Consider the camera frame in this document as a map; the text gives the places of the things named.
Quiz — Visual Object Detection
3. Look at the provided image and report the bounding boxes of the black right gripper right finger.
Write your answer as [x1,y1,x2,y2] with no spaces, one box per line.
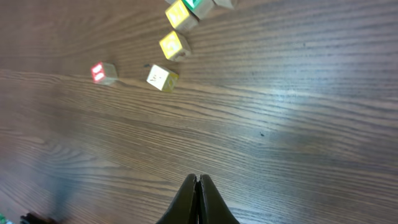
[198,174,239,224]

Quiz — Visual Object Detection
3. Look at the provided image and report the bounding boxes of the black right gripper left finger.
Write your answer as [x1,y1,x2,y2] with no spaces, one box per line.
[157,174,197,224]

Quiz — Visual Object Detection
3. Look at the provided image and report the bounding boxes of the plain cream wooden block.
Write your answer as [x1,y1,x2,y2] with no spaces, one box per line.
[147,65,179,92]

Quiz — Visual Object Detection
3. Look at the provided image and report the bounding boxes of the red letter wooden block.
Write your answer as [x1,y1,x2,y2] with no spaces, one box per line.
[90,62,118,85]

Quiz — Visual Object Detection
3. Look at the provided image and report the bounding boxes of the yellow wooden block lower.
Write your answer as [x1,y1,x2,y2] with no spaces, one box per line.
[159,31,192,62]

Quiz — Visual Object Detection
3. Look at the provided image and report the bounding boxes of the yellow wooden block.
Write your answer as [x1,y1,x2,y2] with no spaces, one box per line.
[165,0,198,32]
[159,31,192,62]

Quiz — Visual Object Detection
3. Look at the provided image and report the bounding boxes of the yellow wooden block upper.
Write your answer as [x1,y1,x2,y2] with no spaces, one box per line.
[165,0,198,32]

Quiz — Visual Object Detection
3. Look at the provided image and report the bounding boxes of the green letter wooden block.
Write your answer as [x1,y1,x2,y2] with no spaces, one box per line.
[183,0,215,19]

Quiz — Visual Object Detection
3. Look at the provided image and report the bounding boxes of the red symbol wooden block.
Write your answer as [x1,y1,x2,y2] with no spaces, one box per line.
[214,0,238,9]

